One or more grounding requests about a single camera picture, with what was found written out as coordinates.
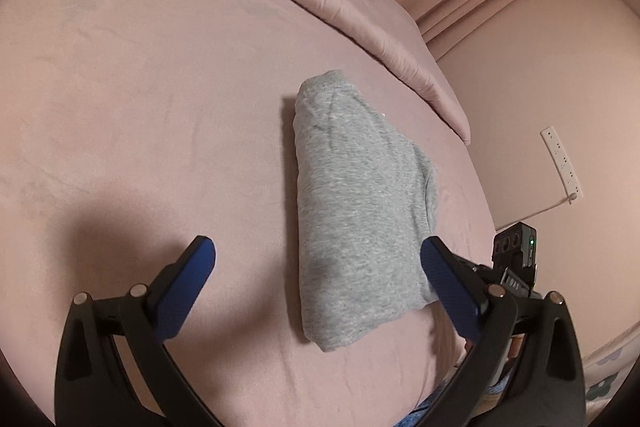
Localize floral mat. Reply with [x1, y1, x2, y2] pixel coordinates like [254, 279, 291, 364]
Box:
[582, 347, 631, 413]

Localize pink bed sheet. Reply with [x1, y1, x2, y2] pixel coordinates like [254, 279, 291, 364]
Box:
[0, 0, 496, 427]

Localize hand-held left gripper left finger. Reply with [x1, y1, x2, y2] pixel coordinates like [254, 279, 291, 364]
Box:
[54, 235, 226, 427]

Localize white power cable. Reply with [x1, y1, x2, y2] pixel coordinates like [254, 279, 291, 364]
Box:
[495, 194, 576, 233]

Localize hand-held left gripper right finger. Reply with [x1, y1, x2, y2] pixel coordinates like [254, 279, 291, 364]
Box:
[420, 235, 587, 427]

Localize grey sweatshirt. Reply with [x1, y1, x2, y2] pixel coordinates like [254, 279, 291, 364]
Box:
[292, 69, 440, 353]

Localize person's blue pants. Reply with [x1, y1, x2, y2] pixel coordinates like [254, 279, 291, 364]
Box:
[395, 387, 481, 427]

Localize white power strip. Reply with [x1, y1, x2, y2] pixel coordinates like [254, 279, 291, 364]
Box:
[540, 125, 584, 204]

